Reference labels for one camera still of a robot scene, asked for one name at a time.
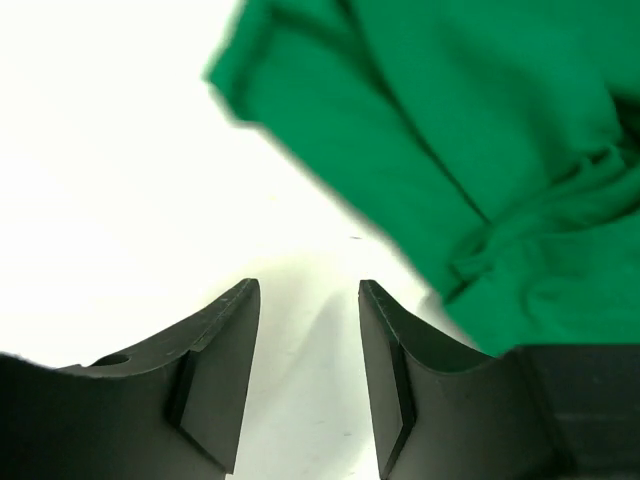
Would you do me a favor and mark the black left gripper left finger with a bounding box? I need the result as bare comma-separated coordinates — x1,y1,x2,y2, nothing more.
1,279,261,480

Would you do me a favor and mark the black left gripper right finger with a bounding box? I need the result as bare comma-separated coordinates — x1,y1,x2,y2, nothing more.
359,280,639,480

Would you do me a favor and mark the green t-shirt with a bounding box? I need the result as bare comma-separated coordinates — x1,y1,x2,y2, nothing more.
206,1,639,355

